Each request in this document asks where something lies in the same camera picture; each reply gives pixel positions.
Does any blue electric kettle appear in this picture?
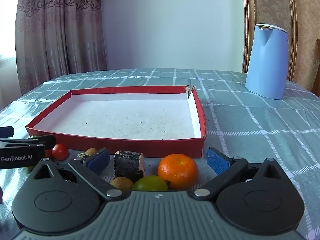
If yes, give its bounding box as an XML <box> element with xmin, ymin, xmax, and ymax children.
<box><xmin>245</xmin><ymin>24</ymin><xmax>288</xmax><ymax>100</ymax></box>

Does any orange mandarin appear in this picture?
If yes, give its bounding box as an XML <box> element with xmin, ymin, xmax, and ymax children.
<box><xmin>157</xmin><ymin>154</ymin><xmax>199</xmax><ymax>190</ymax></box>

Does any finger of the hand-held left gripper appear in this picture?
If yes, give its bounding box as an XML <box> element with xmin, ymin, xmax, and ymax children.
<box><xmin>0</xmin><ymin>126</ymin><xmax>14</xmax><ymax>137</ymax></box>
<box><xmin>0</xmin><ymin>134</ymin><xmax>57</xmax><ymax>151</ymax></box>

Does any dark sugarcane piece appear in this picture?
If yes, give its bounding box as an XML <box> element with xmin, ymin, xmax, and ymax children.
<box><xmin>114</xmin><ymin>151</ymin><xmax>146</xmax><ymax>182</ymax></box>

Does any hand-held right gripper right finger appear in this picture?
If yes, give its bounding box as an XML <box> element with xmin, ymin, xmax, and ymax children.
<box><xmin>192</xmin><ymin>147</ymin><xmax>285</xmax><ymax>201</ymax></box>

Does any pink patterned curtain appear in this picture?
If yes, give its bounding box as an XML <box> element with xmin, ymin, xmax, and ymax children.
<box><xmin>15</xmin><ymin>0</ymin><xmax>108</xmax><ymax>95</ymax></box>

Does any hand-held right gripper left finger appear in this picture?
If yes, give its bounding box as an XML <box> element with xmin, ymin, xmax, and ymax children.
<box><xmin>31</xmin><ymin>147</ymin><xmax>123</xmax><ymax>201</ymax></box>

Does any red cardboard box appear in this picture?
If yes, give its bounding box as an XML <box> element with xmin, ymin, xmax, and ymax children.
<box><xmin>26</xmin><ymin>85</ymin><xmax>207</xmax><ymax>158</ymax></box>

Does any gold wooden frame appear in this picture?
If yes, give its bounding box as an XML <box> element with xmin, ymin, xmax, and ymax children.
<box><xmin>241</xmin><ymin>0</ymin><xmax>298</xmax><ymax>82</ymax></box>

